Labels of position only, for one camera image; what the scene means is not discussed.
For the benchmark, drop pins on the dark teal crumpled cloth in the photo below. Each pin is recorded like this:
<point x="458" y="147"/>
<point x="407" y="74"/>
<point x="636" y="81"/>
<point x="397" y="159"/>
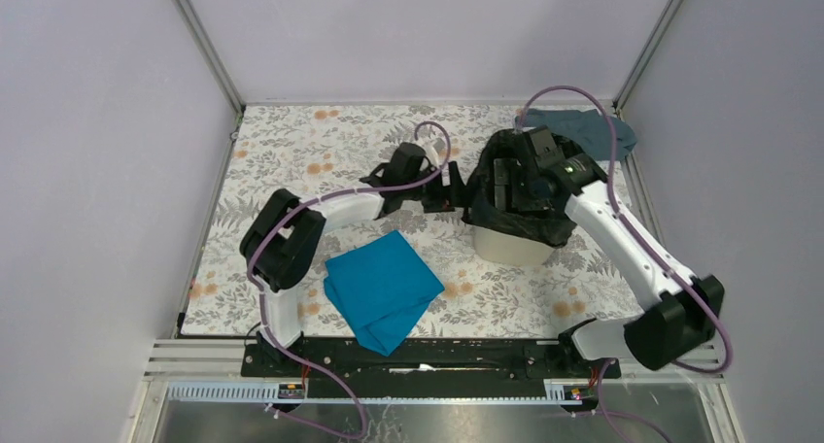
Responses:
<point x="588" y="129"/>

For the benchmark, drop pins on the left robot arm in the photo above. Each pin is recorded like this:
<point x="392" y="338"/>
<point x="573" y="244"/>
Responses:
<point x="280" y="245"/>

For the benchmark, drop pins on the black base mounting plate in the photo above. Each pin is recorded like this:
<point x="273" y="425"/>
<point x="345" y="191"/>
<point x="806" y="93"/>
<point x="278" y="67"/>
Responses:
<point x="425" y="366"/>

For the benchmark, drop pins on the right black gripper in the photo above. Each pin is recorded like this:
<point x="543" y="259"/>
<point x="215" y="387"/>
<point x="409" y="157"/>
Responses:
<point x="506" y="171"/>

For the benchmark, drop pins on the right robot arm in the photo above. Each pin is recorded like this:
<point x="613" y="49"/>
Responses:
<point x="679" y="310"/>

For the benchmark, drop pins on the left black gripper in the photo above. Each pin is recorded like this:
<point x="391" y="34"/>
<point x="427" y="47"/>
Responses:
<point x="447" y="196"/>

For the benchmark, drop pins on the beige plastic trash bin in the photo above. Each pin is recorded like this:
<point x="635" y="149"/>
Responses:
<point x="501" y="248"/>

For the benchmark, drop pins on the floral patterned table mat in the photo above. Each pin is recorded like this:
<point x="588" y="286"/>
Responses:
<point x="313" y="150"/>

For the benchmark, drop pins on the black trash bag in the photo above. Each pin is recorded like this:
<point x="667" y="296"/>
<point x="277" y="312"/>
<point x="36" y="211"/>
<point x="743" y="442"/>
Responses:
<point x="568" y="177"/>

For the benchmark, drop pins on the bright blue folded cloth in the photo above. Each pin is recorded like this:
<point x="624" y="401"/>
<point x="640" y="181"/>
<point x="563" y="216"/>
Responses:
<point x="381" y="290"/>

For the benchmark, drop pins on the white slotted cable duct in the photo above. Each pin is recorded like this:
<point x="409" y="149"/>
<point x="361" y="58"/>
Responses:
<point x="280" y="393"/>

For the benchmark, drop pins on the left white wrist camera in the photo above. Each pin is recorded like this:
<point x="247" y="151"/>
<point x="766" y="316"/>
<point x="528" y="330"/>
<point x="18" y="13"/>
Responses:
<point x="438" y="157"/>

